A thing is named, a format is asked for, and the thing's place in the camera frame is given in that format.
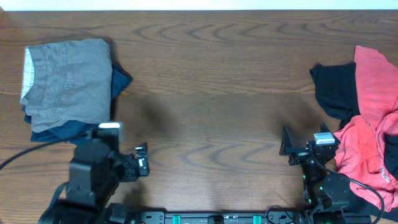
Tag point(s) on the folded navy blue shorts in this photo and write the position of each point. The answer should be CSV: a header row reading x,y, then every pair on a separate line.
x,y
77,130

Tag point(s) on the grey shorts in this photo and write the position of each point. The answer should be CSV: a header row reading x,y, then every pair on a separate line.
x,y
74,51

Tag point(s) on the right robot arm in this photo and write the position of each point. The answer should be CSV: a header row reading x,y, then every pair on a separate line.
x,y
325,191

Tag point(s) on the red shorts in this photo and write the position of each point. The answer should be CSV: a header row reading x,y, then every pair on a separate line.
x,y
376,84

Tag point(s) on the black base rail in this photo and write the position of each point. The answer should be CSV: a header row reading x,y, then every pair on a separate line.
x,y
217,217

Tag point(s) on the black garment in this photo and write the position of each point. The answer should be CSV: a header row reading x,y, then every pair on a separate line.
x,y
335,91

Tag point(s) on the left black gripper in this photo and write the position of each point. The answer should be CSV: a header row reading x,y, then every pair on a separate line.
x,y
129,162

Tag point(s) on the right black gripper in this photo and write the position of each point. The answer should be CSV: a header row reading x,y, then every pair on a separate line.
x,y
300,154

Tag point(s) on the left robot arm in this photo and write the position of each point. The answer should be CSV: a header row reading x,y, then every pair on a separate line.
x,y
96,170

